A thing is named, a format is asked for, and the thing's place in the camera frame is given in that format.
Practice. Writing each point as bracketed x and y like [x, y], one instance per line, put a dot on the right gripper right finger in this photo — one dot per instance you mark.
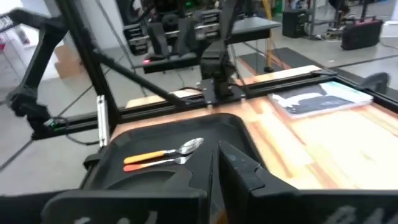
[245, 186]

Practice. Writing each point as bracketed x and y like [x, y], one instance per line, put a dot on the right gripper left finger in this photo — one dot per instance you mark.
[124, 207]

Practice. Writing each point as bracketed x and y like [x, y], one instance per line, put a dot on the black jointed bracket arm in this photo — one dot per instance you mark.
[29, 77]

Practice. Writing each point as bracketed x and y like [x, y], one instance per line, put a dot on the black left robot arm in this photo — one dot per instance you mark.
[219, 62]

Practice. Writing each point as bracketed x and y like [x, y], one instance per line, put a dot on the black textured serving tray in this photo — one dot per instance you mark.
[174, 130]

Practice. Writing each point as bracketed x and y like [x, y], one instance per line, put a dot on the white and black booklet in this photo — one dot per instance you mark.
[320, 99]

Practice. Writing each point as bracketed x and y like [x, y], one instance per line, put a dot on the black floor mat orange edge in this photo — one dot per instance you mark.
[289, 57]

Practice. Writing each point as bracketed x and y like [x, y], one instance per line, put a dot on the yellow pole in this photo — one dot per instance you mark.
[269, 34]

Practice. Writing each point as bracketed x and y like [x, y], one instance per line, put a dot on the brown cardboard box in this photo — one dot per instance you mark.
[67, 60]

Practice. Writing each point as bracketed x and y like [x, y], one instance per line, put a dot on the black desk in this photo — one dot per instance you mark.
[248, 28]

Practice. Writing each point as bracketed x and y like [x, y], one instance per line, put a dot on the black rounded blurry object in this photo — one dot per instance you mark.
[377, 82]

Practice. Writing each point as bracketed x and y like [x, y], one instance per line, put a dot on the black box on floor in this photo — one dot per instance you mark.
[296, 22]

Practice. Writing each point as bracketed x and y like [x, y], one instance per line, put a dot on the black bag with red trim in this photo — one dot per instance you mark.
[362, 33]

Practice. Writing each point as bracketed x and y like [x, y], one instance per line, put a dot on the silver metal bracket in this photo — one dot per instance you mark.
[102, 121]

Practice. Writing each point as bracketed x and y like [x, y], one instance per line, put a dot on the black table edge rail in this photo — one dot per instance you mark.
[267, 85]

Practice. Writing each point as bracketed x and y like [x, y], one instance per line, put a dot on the black diagonal frame brace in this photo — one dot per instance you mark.
[140, 81]

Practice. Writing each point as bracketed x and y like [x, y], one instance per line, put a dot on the black frame upright post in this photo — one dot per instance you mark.
[88, 62]

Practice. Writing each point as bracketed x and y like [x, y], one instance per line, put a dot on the black side frame rail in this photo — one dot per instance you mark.
[373, 93]

